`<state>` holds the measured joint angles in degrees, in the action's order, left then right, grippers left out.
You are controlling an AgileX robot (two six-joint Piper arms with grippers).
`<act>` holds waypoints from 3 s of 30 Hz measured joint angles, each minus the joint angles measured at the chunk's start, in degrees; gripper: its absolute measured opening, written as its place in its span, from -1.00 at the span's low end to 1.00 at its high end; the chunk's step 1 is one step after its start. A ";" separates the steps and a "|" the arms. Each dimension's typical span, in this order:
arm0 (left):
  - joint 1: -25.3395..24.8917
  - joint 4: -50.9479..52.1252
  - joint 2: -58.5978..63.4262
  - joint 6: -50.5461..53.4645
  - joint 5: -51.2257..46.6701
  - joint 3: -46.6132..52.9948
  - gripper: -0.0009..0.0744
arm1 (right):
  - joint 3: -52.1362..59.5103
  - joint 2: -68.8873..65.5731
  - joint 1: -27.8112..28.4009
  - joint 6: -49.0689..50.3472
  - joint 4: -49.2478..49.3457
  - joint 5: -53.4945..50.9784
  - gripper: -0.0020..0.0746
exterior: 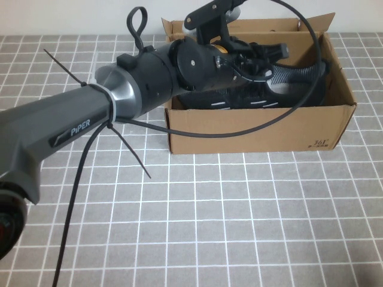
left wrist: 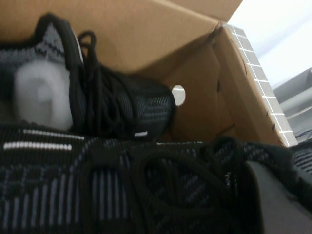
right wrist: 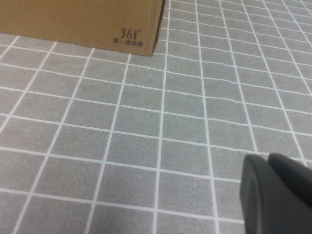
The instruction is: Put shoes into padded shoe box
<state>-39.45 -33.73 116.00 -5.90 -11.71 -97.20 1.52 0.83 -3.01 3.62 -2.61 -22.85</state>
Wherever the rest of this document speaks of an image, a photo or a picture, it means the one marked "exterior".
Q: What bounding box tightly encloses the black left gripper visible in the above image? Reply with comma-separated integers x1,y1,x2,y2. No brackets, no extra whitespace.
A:
206,38,289,90

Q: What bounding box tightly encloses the black knit sneaker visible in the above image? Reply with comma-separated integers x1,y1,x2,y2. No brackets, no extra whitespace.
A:
178,59,332,111

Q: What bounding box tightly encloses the brown cardboard shoe box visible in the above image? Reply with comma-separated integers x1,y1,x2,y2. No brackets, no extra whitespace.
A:
160,12,358,155

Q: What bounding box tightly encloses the white zip tie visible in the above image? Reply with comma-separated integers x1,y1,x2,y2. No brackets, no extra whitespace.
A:
89,52,119,125

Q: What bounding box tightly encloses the grey white-grid tablecloth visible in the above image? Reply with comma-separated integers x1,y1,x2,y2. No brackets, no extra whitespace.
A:
0,31,383,287

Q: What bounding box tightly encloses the black zip tie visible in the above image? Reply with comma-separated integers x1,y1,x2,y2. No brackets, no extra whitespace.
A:
43,48,92,87
107,124,153,180

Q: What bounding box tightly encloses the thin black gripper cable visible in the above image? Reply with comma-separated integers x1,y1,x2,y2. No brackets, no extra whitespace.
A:
214,56,273,84

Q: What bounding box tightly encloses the black wrist camera mount bracket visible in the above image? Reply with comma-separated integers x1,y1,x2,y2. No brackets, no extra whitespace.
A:
184,0,249,44

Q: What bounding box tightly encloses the long black looping cable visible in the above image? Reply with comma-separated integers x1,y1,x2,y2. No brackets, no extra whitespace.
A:
113,0,320,138

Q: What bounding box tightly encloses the black strap loop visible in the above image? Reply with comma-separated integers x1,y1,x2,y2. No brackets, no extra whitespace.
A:
126,7,150,53

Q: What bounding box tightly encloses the black hanging cable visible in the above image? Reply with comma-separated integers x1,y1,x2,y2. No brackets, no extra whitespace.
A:
52,122,108,287

